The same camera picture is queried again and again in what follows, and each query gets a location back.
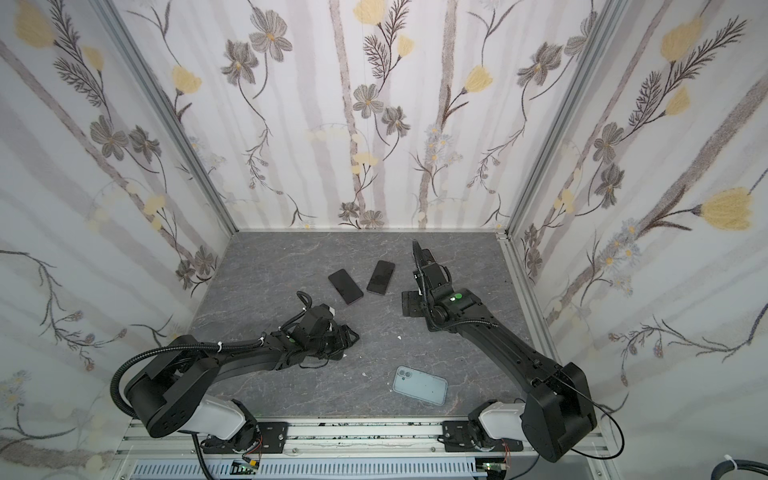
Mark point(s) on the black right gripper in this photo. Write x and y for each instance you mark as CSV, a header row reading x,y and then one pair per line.
x,y
427,288

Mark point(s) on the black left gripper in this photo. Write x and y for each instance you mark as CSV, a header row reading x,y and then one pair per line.
x,y
344,341

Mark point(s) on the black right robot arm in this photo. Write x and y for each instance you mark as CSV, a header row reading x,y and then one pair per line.
x,y
557,411

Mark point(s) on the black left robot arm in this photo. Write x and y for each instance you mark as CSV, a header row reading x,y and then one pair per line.
x,y
166,387

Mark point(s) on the black phone purple edge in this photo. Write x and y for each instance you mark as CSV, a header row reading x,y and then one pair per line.
x,y
345,286

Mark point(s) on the light blue phone case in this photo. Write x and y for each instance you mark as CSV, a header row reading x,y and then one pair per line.
x,y
420,385

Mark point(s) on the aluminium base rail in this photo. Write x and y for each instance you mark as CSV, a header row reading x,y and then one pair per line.
x,y
179,457

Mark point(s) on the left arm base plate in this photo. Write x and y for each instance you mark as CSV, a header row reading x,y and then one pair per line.
x,y
253,437

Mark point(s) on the white slotted cable duct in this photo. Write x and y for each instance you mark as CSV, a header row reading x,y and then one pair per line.
x,y
353,468

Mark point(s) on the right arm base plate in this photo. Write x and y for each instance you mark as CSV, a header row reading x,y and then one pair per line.
x,y
469,436

